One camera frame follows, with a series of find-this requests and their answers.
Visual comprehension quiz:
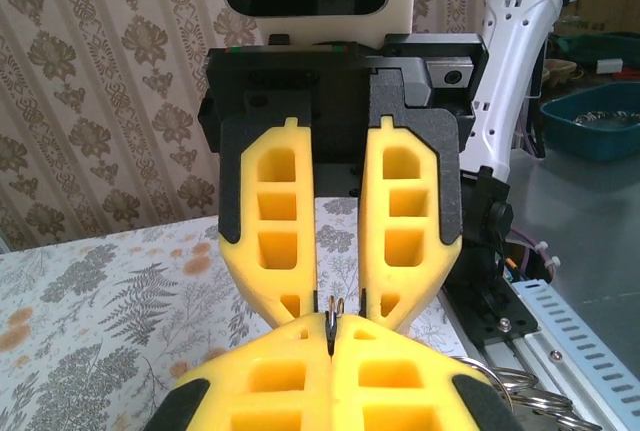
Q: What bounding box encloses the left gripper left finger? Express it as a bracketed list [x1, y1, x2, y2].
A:
[144, 313, 334, 431]

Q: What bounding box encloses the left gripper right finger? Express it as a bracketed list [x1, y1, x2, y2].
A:
[329, 312, 524, 431]

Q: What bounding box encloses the steel keyring disc with rings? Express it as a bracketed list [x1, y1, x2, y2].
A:
[323, 295, 604, 431]

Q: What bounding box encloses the teal plastic bin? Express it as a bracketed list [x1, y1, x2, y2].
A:
[539, 81, 640, 163]

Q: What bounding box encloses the grey metal panel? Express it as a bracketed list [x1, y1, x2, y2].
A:
[499, 148, 640, 332]

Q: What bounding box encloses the pile of metal rings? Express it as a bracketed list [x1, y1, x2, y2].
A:
[573, 108, 640, 128]

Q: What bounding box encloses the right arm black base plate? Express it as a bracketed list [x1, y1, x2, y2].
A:
[439, 270, 541, 352]

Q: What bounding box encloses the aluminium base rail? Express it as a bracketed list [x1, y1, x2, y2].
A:
[467, 328, 576, 402]

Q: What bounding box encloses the grey slotted cable duct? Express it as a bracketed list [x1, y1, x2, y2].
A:
[508, 278, 640, 431]

